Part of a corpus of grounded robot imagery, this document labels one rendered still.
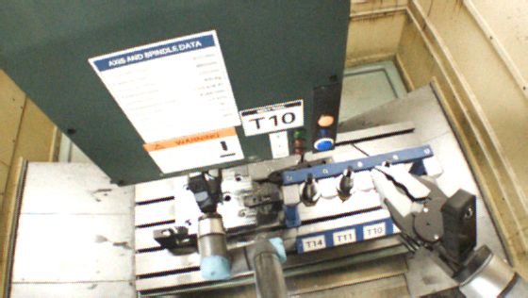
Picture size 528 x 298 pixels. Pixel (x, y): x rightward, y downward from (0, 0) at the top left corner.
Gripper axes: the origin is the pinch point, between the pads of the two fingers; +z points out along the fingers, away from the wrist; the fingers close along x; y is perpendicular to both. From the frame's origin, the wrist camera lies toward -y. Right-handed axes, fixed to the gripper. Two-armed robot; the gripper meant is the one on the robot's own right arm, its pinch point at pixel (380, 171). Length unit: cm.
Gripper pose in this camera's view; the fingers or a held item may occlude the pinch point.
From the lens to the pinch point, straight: 59.2
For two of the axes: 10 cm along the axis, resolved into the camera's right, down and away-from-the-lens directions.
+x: 7.7, -5.9, 2.4
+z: -6.3, -6.5, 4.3
